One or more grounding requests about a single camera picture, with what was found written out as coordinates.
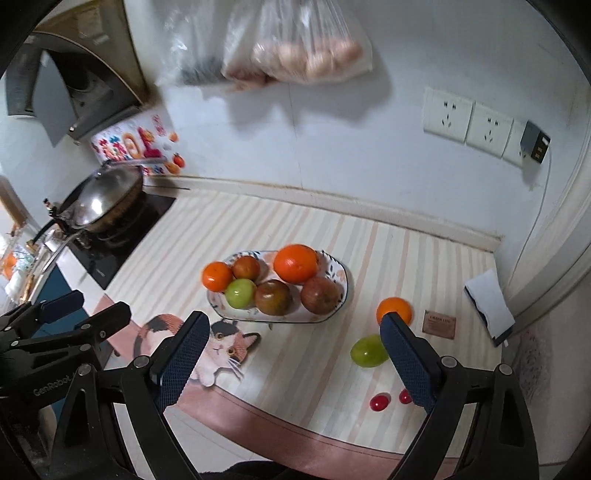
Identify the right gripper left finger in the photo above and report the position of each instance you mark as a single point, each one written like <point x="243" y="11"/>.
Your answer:
<point x="88" y="443"/>

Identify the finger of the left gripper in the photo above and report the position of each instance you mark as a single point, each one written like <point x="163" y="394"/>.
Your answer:
<point x="94" y="330"/>
<point x="26" y="319"/>

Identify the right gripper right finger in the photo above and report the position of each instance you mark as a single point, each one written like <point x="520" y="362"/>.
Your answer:
<point x="501" y="442"/>

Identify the small tangerine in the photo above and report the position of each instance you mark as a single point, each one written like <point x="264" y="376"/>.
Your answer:
<point x="216" y="276"/>

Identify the green fruit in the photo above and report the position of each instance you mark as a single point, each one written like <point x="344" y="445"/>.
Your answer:
<point x="369" y="352"/>
<point x="239" y="293"/>

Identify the brownish red apple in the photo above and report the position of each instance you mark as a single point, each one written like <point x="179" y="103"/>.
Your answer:
<point x="273" y="298"/>

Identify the dark red apple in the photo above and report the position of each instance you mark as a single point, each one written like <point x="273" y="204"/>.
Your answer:
<point x="320" y="295"/>

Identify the black gas stove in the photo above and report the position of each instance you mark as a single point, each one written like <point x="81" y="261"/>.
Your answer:
<point x="103" y="254"/>

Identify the red cherry tomato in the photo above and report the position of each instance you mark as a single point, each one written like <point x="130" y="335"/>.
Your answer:
<point x="380" y="402"/>
<point x="405" y="397"/>

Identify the steel wok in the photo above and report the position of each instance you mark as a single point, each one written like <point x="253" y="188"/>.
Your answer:
<point x="105" y="196"/>

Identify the small dark orange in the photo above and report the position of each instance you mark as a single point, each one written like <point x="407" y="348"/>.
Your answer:
<point x="246" y="267"/>

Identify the striped cat table mat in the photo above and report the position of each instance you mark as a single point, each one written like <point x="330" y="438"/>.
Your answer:
<point x="298" y="397"/>

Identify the large orange on plate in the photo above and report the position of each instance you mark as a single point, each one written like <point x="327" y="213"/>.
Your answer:
<point x="296" y="263"/>

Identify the floral ceramic plate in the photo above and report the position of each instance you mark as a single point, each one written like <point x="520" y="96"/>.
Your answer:
<point x="328" y="267"/>

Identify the range hood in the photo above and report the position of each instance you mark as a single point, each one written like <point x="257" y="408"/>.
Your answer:
<point x="77" y="73"/>

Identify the clear plastic bag left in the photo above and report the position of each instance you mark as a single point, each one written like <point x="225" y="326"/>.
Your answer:
<point x="193" y="38"/>

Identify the black plug adapter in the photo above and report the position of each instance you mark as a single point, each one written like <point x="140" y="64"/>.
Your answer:
<point x="534" y="142"/>

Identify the plastic bag with eggs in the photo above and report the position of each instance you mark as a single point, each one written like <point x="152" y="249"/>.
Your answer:
<point x="300" y="42"/>

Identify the colourful wall sticker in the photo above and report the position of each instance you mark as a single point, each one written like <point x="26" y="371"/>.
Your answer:
<point x="147" y="138"/>

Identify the white wall socket right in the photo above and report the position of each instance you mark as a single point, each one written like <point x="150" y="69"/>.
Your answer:
<point x="488" y="130"/>

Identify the white wall socket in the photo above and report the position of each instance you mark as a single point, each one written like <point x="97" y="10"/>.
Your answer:
<point x="488" y="130"/>
<point x="446" y="114"/>

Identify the white wall socket left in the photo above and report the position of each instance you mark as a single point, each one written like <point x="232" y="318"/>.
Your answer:
<point x="446" y="114"/>

